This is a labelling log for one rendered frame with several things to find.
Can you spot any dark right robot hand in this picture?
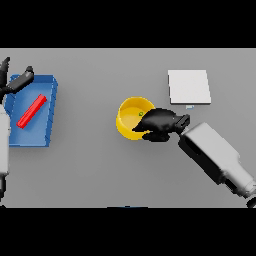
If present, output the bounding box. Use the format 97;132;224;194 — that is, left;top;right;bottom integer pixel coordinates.
132;107;191;143

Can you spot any dark left robot hand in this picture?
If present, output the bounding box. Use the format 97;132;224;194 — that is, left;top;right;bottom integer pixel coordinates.
0;56;35;105

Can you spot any yellow bowl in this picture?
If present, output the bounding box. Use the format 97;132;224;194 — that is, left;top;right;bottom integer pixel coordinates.
115;96;156;141

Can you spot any red beaker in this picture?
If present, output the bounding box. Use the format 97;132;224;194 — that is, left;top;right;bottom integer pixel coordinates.
16;93;48;130

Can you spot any pale square measuring scale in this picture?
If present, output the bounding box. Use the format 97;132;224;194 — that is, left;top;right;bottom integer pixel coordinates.
167;69;213;106

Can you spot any blue tray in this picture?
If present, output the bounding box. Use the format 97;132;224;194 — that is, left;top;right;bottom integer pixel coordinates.
3;74;59;148

